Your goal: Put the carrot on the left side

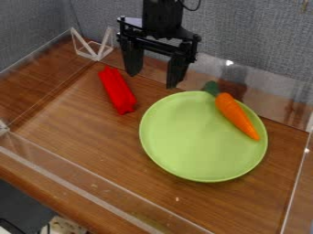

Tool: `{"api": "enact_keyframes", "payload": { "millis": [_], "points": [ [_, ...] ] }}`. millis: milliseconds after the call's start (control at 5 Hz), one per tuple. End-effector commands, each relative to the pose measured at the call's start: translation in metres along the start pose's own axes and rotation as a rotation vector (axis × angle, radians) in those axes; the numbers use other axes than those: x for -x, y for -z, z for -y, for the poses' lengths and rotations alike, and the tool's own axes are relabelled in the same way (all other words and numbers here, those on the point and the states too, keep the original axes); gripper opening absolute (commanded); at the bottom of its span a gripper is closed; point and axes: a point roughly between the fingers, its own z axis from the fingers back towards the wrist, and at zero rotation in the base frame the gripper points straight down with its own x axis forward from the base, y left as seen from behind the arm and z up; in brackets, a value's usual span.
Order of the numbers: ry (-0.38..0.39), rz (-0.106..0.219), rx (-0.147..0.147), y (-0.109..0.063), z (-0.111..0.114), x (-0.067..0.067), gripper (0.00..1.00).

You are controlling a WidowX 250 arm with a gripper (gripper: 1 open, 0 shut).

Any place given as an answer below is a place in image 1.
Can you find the orange toy carrot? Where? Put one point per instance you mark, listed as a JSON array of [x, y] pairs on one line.
[[231, 110]]

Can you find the red folded cloth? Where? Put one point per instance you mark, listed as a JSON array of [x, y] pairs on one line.
[[117, 90]]

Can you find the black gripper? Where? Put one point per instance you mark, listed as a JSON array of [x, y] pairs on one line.
[[178, 41]]

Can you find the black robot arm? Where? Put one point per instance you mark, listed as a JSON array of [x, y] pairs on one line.
[[162, 16]]

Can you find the green round plate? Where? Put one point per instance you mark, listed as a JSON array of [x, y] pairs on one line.
[[191, 141]]

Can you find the clear acrylic enclosure wall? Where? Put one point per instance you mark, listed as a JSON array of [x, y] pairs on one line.
[[71, 153]]

